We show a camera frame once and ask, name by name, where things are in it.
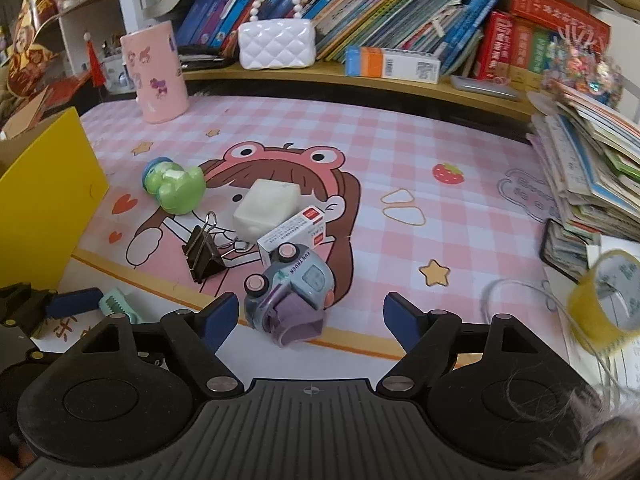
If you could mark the dark phone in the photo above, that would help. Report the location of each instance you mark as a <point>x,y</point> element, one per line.
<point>550,250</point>

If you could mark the black flat case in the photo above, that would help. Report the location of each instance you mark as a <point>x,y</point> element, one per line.
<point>205,60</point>

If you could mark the orange blue white carton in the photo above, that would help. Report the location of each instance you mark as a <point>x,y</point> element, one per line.
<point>395,65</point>

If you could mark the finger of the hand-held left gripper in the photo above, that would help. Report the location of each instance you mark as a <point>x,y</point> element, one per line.
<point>75,302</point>

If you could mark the red dictionary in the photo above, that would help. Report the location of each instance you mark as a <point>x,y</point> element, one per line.
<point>550,10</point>

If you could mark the white shelf cabinet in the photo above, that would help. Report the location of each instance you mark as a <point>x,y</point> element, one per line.
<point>75,35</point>

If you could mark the white rectangular block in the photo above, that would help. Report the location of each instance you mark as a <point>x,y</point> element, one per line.
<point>265,207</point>

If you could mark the colourful bead ornament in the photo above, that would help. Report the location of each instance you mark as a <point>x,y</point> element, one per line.
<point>580,70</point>

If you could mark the stack of booklets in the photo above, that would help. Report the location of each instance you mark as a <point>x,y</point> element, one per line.
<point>590,170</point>

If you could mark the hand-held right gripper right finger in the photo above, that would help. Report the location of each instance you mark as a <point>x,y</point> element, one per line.
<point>402,320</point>

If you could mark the green frog toy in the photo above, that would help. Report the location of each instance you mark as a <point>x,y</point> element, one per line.
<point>182,192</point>

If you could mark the white pen holder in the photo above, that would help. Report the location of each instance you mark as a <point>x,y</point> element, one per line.
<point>117,75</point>

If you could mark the black binder clip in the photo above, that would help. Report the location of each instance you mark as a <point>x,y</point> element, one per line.
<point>202,255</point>

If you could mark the brown cardboard sheet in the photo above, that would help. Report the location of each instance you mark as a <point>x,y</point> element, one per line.
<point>25,115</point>

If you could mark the pink checked printed mat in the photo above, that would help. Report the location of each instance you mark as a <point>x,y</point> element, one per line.
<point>450,240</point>

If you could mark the yellow tape roll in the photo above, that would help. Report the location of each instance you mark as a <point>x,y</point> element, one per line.
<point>582,310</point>

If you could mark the row of blue books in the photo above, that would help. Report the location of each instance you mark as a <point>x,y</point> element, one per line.
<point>350,10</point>

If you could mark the wooden bookshelf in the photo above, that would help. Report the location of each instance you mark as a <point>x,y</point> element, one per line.
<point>300,79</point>

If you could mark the yellow cardboard box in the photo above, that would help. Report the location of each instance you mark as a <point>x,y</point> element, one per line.
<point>45,210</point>

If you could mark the small white red box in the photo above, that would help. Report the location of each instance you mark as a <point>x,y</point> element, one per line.
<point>295,227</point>

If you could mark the red tassel ornament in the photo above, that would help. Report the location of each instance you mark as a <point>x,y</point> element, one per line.
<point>96,67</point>

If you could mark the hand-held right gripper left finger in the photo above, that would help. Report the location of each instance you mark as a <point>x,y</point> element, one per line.
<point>222,317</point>

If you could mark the grey flat case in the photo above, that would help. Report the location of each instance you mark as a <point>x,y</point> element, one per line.
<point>482,87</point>

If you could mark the grey toy car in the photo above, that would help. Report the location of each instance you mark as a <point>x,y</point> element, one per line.
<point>305,280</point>

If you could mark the pink cylindrical container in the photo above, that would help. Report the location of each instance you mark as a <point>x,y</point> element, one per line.
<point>155,75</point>

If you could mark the red gold foil decoration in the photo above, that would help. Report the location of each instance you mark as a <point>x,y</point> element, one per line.
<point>30,50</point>

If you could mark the red boxed book set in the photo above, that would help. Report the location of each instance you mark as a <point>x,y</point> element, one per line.
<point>505,50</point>

